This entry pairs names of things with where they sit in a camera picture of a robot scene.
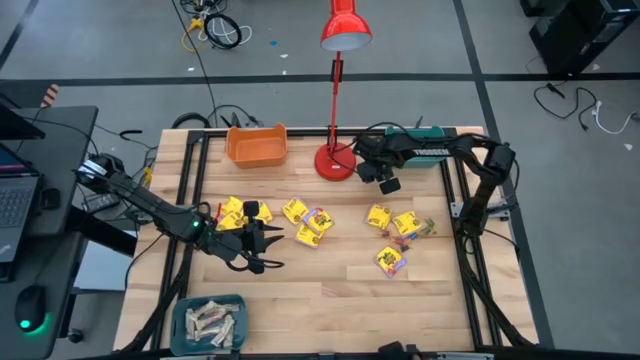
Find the green wrapped candy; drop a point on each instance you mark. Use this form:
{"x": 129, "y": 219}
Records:
{"x": 428, "y": 227}

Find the black desk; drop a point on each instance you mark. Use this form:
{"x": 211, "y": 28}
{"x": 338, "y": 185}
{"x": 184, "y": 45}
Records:
{"x": 60, "y": 150}

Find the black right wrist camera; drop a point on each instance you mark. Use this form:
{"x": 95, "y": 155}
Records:
{"x": 390, "y": 186}

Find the red desk lamp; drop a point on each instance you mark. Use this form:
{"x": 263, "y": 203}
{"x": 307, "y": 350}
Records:
{"x": 336, "y": 162}

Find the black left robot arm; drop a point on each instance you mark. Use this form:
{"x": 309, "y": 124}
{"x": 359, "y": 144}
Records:
{"x": 150, "y": 205}

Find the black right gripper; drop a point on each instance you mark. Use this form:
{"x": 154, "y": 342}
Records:
{"x": 372, "y": 160}

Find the black computer mouse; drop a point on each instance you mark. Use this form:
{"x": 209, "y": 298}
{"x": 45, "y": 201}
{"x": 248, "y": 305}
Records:
{"x": 30, "y": 307}

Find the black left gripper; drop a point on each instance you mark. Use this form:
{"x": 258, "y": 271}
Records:
{"x": 255, "y": 240}

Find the dark teal plastic bin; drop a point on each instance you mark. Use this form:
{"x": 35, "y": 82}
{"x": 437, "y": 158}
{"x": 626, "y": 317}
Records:
{"x": 200, "y": 350}

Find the black laptop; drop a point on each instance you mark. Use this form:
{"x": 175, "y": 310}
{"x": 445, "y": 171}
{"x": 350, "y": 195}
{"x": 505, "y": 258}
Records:
{"x": 15, "y": 200}

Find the grey power adapter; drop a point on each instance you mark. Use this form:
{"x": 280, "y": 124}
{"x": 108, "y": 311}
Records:
{"x": 100, "y": 202}

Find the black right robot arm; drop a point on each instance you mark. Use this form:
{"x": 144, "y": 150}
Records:
{"x": 435, "y": 150}

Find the orange black striped tape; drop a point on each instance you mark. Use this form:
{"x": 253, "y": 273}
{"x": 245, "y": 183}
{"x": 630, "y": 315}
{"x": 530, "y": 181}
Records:
{"x": 50, "y": 95}

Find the dark blue wrapped candy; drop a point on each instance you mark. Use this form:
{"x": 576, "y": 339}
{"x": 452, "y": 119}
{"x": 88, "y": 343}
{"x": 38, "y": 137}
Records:
{"x": 404, "y": 247}

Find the small black desk gadget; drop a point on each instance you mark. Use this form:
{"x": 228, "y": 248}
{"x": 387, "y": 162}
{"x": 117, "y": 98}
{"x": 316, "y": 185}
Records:
{"x": 50, "y": 198}

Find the black computer case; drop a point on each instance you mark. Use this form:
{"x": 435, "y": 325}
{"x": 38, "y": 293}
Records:
{"x": 575, "y": 40}

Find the red wrapped candy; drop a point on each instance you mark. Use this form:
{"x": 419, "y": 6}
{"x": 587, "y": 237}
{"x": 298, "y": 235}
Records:
{"x": 385, "y": 234}
{"x": 397, "y": 241}

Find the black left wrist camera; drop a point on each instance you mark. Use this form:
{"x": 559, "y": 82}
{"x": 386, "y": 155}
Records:
{"x": 250, "y": 208}

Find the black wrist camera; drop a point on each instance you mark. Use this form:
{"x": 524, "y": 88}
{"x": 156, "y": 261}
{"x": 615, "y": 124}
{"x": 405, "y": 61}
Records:
{"x": 390, "y": 186}
{"x": 250, "y": 208}

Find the red clip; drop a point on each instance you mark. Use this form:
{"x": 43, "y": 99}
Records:
{"x": 218, "y": 210}

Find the orange plastic bin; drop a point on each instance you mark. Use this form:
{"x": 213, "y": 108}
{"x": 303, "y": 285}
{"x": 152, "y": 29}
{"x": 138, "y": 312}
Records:
{"x": 257, "y": 150}

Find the black flat screen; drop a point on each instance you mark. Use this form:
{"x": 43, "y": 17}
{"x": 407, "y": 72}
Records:
{"x": 17, "y": 125}

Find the light teal plastic bin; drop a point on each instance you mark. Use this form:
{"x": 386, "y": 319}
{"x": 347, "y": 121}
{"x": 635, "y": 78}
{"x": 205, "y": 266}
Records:
{"x": 422, "y": 162}

